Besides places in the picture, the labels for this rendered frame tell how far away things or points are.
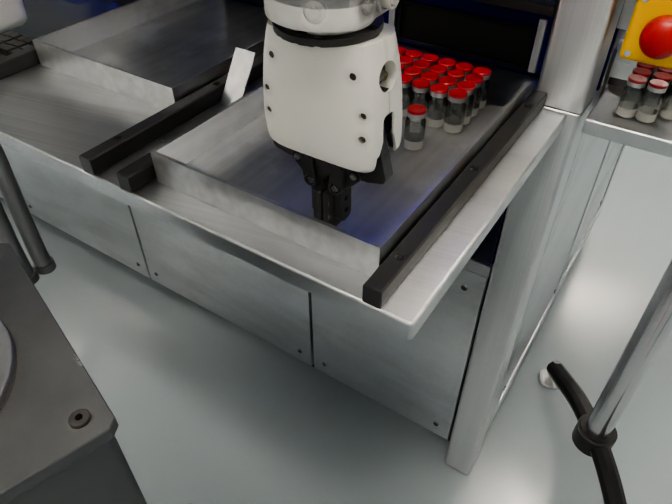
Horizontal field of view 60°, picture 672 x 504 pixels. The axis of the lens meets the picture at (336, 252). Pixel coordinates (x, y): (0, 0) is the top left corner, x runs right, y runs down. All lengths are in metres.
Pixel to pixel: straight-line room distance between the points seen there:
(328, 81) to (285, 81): 0.04
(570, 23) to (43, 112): 0.62
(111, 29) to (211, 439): 0.91
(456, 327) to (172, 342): 0.85
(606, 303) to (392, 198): 1.33
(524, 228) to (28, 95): 0.68
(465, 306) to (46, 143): 0.67
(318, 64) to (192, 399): 1.20
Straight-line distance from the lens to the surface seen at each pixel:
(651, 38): 0.68
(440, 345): 1.11
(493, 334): 1.03
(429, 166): 0.62
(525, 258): 0.90
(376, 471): 1.38
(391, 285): 0.46
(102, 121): 0.75
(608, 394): 1.26
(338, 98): 0.41
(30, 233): 1.59
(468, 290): 0.98
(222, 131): 0.67
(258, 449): 1.41
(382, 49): 0.40
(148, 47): 0.93
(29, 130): 0.77
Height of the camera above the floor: 1.22
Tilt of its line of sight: 42 degrees down
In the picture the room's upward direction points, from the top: straight up
